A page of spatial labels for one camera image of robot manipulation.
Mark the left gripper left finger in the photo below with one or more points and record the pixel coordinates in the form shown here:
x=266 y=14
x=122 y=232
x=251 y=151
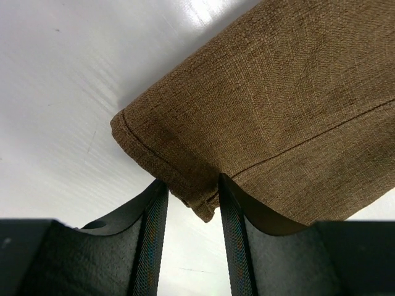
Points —
x=117 y=254

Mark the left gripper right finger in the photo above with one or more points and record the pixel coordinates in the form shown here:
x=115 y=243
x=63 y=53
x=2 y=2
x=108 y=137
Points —
x=270 y=254

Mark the brown cloth napkin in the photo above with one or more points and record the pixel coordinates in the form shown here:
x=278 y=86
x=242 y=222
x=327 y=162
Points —
x=294 y=101

